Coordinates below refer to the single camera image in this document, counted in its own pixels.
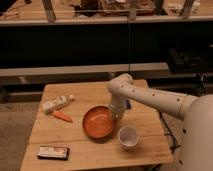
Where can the blue sponge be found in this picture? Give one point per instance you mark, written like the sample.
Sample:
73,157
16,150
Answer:
128,105

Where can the white paper cup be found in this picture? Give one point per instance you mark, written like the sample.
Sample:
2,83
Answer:
128,137

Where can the black rectangular box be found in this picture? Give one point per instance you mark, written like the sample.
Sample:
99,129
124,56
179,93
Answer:
53,152

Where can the orange ceramic bowl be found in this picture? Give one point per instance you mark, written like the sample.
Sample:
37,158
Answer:
97,122

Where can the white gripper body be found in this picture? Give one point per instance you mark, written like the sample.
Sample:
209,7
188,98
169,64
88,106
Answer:
117,107

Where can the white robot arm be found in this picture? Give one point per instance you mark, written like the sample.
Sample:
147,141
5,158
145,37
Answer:
196,153

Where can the white tube with cap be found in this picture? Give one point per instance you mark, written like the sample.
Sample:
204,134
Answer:
57,103

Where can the orange carrot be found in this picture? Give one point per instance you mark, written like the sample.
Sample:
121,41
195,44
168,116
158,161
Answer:
60,115

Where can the long wooden shelf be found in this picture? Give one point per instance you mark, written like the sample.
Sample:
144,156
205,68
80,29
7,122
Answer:
83,69

